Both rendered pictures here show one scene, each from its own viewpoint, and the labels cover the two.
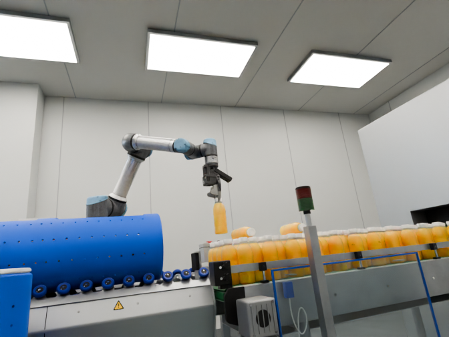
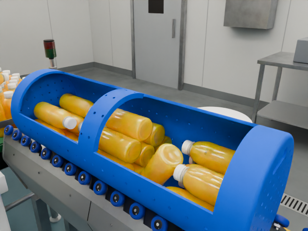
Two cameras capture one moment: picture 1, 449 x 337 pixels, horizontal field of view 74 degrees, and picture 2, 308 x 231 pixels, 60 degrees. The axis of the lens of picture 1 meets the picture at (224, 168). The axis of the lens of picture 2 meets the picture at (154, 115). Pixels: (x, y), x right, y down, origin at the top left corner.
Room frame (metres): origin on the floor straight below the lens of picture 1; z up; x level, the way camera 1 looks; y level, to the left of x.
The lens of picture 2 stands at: (1.49, 1.40, 1.47)
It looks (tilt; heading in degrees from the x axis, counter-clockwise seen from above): 23 degrees down; 240
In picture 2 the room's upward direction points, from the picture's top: straight up
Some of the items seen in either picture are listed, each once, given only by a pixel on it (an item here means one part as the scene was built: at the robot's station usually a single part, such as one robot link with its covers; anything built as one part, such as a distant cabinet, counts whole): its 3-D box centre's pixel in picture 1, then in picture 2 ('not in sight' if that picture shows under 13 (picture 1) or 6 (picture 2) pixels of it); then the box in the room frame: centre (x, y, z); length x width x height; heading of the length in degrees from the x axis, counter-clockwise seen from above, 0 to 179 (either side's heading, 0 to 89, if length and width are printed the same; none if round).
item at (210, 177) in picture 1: (211, 175); not in sight; (1.60, 0.08, 1.46); 0.09 x 0.08 x 0.12; 111
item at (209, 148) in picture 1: (210, 148); not in sight; (1.61, 0.07, 1.61); 0.09 x 0.08 x 0.11; 71
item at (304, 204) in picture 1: (305, 204); (50, 52); (1.22, -0.31, 1.18); 0.06 x 0.06 x 0.05
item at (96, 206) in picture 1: (97, 206); not in sight; (1.73, 0.76, 1.37); 0.13 x 0.12 x 0.14; 161
